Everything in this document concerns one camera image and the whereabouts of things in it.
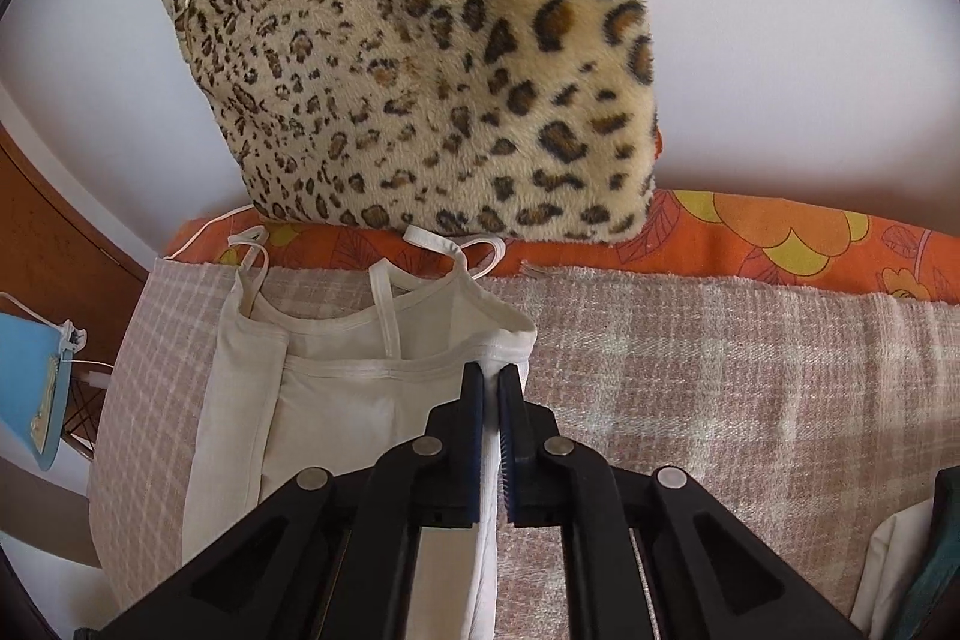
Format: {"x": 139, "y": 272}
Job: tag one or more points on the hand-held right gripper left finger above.
{"x": 474, "y": 430}

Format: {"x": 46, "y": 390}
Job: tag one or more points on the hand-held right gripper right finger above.
{"x": 508, "y": 445}

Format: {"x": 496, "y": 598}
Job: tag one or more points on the white camisole top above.
{"x": 337, "y": 400}

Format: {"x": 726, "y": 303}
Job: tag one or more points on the pink plaid blanket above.
{"x": 712, "y": 370}

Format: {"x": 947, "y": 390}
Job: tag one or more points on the orange floral bedsheet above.
{"x": 750, "y": 235}

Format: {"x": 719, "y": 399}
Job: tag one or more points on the leopard print cushion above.
{"x": 420, "y": 48}

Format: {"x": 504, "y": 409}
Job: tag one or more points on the white folded garment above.
{"x": 889, "y": 557}

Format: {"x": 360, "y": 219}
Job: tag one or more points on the dark green folded garment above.
{"x": 937, "y": 557}

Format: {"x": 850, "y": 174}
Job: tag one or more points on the blue panel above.
{"x": 22, "y": 377}

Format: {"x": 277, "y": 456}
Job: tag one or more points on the wooden door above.
{"x": 52, "y": 235}

